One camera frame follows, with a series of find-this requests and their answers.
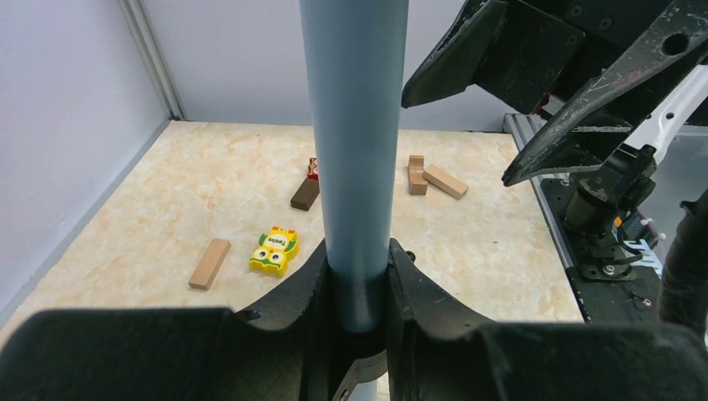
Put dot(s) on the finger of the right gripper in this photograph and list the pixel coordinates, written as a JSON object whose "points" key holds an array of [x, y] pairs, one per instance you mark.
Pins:
{"points": [[593, 124], [450, 66]]}

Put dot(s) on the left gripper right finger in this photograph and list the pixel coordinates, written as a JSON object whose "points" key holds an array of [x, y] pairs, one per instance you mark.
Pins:
{"points": [[440, 349]]}

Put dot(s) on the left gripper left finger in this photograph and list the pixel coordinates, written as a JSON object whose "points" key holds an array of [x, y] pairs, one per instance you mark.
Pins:
{"points": [[274, 349]]}

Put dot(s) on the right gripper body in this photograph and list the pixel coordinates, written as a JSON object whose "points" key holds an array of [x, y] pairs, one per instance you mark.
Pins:
{"points": [[546, 51]]}

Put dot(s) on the light blue music stand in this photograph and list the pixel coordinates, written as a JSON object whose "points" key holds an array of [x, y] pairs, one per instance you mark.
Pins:
{"points": [[355, 54]]}

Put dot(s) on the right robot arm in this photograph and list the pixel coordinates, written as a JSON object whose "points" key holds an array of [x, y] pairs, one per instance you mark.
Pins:
{"points": [[625, 180]]}

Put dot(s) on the yellow owl toy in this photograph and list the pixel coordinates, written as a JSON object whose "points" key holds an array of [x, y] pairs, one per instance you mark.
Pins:
{"points": [[276, 249]]}

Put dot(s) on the tan wooden block right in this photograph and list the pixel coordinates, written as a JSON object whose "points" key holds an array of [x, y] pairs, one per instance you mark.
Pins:
{"points": [[445, 182]]}

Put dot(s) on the tan wooden block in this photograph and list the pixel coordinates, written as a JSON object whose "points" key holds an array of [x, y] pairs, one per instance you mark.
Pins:
{"points": [[417, 183], [445, 182]]}

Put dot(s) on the light wooden block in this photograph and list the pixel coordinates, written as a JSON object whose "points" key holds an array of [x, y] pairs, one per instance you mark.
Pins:
{"points": [[210, 263]]}

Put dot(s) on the dark brown block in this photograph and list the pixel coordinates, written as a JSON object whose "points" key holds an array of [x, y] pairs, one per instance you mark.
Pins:
{"points": [[306, 194]]}

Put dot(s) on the red owl toy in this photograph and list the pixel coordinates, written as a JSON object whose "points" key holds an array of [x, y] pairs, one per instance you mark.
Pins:
{"points": [[312, 169]]}

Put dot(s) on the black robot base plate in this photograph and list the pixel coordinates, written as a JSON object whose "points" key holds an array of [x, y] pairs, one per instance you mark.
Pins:
{"points": [[611, 280]]}

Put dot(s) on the aluminium frame rail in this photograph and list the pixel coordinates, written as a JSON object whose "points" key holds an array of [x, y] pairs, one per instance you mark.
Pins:
{"points": [[143, 35]]}

